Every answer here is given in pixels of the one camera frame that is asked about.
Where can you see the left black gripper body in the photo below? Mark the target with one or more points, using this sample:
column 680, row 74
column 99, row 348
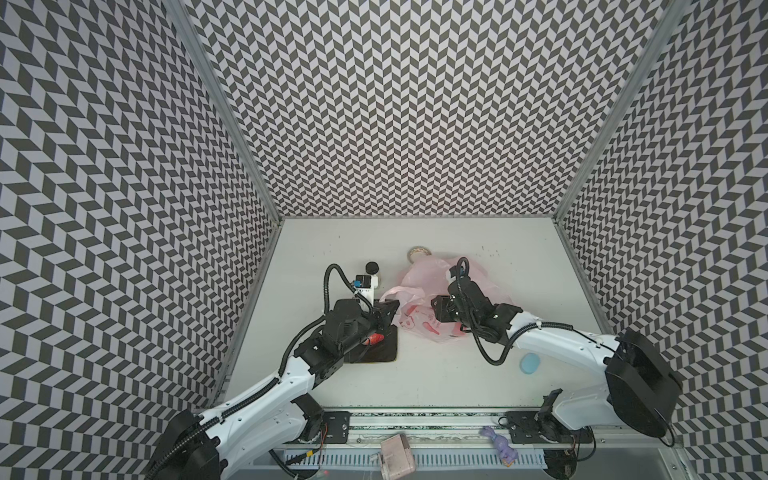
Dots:
column 368, row 325

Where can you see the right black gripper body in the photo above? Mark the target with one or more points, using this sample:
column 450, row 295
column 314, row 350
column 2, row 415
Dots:
column 444, row 308

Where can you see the red fake apple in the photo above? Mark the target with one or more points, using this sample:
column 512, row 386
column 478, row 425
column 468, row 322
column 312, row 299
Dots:
column 374, row 339

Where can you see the pink plastic bag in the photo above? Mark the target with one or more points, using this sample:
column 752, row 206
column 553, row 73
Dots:
column 427, row 300

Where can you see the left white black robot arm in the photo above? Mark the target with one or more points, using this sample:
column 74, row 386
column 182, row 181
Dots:
column 220, row 441

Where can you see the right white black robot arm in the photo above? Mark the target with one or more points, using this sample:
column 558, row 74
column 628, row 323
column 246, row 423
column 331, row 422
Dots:
column 635, row 386

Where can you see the black rectangular tray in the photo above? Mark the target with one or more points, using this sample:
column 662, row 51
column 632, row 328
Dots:
column 383, row 352

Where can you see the small jar black lid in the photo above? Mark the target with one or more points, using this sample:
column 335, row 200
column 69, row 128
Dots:
column 372, row 269

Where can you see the tape roll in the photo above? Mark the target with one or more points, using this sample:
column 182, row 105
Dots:
column 417, row 253

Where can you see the light blue oval object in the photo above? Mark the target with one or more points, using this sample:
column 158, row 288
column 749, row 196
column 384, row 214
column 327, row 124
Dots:
column 529, row 363

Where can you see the pink small box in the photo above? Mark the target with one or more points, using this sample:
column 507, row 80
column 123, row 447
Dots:
column 396, row 458

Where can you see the purple toy figure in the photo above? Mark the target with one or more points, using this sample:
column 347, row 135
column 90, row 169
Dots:
column 506, row 454

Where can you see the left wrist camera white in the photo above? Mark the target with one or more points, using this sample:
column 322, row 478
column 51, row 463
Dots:
column 366, row 285

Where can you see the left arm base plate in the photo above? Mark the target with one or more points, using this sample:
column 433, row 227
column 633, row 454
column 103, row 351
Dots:
column 332, row 427

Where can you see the aluminium front rail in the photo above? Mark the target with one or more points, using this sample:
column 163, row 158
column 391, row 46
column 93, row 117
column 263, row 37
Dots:
column 435, row 428

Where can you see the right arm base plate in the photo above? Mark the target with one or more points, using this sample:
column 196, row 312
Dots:
column 533, row 427

